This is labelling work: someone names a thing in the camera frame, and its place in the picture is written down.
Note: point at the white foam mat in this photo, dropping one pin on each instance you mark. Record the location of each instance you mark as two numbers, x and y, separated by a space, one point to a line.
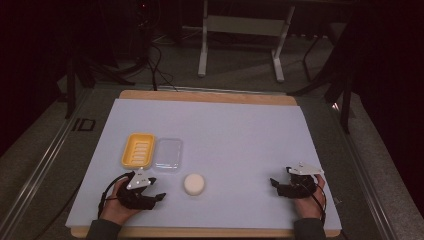
233 140

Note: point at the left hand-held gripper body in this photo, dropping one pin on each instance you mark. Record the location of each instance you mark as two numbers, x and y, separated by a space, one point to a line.
133 196

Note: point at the black metal stand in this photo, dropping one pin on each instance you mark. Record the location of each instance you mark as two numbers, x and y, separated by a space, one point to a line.
346 100

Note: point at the person's right hand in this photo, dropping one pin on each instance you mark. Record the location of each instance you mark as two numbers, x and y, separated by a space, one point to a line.
308 205

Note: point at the round white soap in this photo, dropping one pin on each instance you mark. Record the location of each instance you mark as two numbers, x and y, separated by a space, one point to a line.
194 184

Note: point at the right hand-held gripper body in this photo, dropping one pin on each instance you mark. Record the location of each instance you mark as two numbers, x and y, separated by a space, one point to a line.
298 186

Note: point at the white metal stand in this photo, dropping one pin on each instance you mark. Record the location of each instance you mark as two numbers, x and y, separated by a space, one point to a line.
245 26

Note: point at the yellow soap dish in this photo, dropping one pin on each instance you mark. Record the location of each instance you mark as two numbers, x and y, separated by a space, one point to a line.
138 150

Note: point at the person's left hand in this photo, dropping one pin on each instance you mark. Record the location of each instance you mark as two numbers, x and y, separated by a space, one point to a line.
115 208

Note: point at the aluminium floor rail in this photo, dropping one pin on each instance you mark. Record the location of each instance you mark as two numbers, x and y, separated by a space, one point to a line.
36 173
363 173

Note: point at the clear plastic container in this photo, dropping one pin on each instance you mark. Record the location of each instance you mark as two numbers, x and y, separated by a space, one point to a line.
167 155

